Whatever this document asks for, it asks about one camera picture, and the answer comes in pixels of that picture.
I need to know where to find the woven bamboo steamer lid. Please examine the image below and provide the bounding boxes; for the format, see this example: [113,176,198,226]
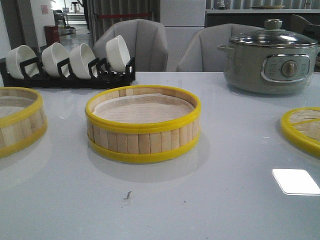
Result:
[280,107,320,158]

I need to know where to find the white steamer liner paper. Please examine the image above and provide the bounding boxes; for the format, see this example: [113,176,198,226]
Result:
[93,93,194,124]

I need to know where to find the bamboo steamer tier yellow rims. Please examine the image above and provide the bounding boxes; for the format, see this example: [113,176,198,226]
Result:
[85,85,201,164]

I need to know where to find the grey chair right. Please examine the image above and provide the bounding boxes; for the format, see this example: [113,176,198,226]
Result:
[176,23,260,72]

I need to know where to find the grey chair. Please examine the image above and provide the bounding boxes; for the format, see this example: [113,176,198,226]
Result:
[93,19,168,72]
[176,23,260,72]

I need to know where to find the white ceramic bowl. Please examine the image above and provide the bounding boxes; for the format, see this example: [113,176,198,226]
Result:
[69,43,96,80]
[105,35,131,73]
[41,42,69,78]
[5,45,36,80]

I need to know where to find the grey chair left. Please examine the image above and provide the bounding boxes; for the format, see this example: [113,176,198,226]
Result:
[93,19,168,72]

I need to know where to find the green electric cooking pot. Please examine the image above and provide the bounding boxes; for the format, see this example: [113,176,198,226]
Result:
[217,43,320,95]

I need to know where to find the black bowl rack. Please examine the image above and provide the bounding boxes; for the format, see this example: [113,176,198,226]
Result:
[0,57,136,90]

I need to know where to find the red bin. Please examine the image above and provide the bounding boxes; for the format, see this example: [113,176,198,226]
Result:
[43,25,60,46]

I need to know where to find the glass pot lid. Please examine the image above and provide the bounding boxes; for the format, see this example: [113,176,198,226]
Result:
[229,18,318,48]

